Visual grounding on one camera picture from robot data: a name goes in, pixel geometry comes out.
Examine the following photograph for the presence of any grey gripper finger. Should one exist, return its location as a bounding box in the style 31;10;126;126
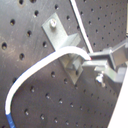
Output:
81;60;128;94
90;39;128;67

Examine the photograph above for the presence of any white cable with blue band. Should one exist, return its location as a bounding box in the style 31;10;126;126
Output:
4;45;92;128

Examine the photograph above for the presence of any white robot housing edge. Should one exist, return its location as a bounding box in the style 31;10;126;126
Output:
107;69;128;128

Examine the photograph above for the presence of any white strip on board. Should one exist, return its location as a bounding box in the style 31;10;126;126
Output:
70;0;93;53

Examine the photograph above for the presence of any black perforated breadboard panel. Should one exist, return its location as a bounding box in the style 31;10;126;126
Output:
0;0;127;128

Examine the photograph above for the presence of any metal angle bracket clip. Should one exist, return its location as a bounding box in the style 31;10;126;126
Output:
42;13;89;83

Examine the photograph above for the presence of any silver bracket screw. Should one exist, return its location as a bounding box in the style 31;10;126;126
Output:
49;19;57;29

